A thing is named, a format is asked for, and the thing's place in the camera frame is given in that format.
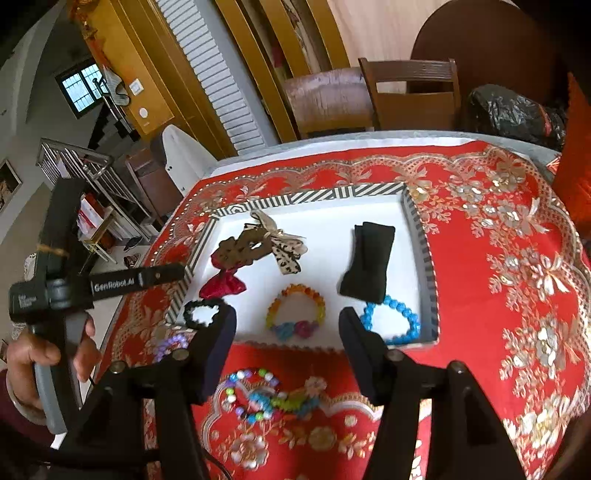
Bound round dark wooden tabletop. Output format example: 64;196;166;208
411;1;568;105

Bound black scrunchie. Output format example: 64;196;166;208
182;298;224;331

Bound rainbow bead bracelet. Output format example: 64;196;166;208
264;283;328;341

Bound purple bead bracelet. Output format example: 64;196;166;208
153;333;191;363

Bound dark wooden chair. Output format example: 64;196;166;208
359;57;461;131

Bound person's left hand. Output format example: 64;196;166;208
7;314;101;410

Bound orange ribbed plastic jug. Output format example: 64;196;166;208
552;73;591;240

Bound window with dark frame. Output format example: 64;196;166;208
55;58;105;119

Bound colourful star bead bracelet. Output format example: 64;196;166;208
246;375;329;418

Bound white louvered door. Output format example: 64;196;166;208
156;0;276;155

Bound striped white jewelry tray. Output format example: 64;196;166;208
164;183;440;350

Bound metal stair railing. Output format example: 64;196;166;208
36;138;151;240

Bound black plastic bag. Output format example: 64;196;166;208
467;84;567;151

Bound blue bead bracelet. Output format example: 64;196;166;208
359;294;423;346

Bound red satin scrunchie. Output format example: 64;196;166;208
198;257;246;299

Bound leopard print hair bow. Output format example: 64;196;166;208
211;210;308;275

